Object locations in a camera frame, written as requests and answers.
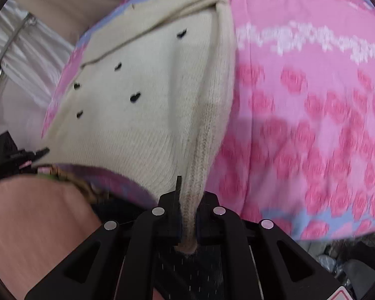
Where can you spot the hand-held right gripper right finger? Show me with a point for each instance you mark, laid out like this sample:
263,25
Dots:
207,220

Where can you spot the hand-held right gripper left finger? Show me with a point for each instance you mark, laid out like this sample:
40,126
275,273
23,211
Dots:
169,217

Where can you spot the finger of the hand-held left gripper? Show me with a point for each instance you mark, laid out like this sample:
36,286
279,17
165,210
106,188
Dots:
40,154

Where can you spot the cream knit sweater black dots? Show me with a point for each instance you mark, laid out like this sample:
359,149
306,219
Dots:
150,125

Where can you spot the salmon pink bed sheet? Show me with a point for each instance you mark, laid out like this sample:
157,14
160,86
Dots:
34,234

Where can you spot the white curtain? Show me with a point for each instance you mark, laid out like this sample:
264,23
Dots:
28,59

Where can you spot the metal pole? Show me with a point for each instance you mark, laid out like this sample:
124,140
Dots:
14,39

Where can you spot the grey clutter pile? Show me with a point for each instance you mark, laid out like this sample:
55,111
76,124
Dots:
340,259

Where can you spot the pink rose printed blanket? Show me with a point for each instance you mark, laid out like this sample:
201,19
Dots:
300,115

